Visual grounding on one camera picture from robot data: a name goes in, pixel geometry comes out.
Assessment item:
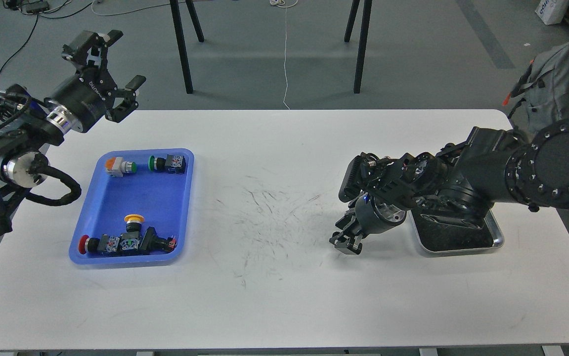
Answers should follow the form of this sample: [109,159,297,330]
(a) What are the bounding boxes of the black robot arm, image right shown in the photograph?
[329,119,569,255]

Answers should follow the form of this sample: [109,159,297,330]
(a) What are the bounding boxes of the black table leg right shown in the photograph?
[344,0,373,94]

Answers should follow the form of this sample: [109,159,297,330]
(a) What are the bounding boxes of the black cable on floor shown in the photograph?
[0,0,92,120]

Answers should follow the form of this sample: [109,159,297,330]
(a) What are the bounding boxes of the white bag top right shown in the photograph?
[534,0,569,25]

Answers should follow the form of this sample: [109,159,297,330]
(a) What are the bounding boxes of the silver metal tray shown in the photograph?
[409,210,504,255]

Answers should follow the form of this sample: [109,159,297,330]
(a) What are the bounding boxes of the black table leg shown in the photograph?
[168,0,205,94]
[344,0,373,94]

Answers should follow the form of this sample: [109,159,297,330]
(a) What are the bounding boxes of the black table leg left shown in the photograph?
[168,0,205,94]

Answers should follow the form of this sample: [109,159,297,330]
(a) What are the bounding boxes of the black switch with red terminals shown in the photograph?
[118,226,177,256]

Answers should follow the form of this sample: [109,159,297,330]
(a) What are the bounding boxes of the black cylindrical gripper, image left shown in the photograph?
[45,30,146,134]

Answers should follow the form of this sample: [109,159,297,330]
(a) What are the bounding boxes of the red mushroom push button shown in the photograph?
[77,234,120,257]

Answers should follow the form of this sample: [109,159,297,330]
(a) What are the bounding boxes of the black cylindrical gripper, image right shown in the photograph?
[329,195,407,255]

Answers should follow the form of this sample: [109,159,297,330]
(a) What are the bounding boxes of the white cable on floor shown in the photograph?
[269,0,299,110]

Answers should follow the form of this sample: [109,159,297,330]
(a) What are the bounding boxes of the green push button black body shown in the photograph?
[148,155,188,174]

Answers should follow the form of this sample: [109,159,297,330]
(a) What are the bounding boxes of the orange and green push button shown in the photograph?
[104,156,137,177]

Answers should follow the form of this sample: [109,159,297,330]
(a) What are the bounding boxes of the blue plastic tray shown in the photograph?
[69,148,195,266]

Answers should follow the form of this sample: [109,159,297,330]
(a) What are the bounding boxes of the yellow mushroom push button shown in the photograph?
[124,214,145,234]

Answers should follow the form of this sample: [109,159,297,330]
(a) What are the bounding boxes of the grey backpack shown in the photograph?
[504,42,569,138]

